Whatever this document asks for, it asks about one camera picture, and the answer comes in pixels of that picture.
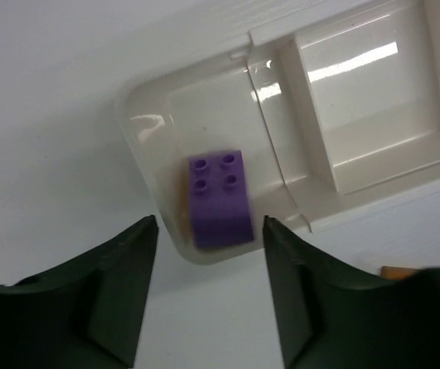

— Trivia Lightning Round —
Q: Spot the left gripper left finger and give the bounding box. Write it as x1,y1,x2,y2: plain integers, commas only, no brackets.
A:
0,215,158,368

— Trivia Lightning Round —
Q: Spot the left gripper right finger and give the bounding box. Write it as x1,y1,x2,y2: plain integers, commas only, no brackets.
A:
263,217,440,368

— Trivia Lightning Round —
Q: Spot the purple lego brick lone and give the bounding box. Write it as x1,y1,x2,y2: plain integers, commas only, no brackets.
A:
188,150,255,251

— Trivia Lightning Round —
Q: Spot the brown flat lego brick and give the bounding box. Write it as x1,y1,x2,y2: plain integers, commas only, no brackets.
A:
380,266,417,281

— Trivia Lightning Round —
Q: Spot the white three-compartment tray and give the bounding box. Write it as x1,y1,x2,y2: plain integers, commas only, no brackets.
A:
115,1,440,264

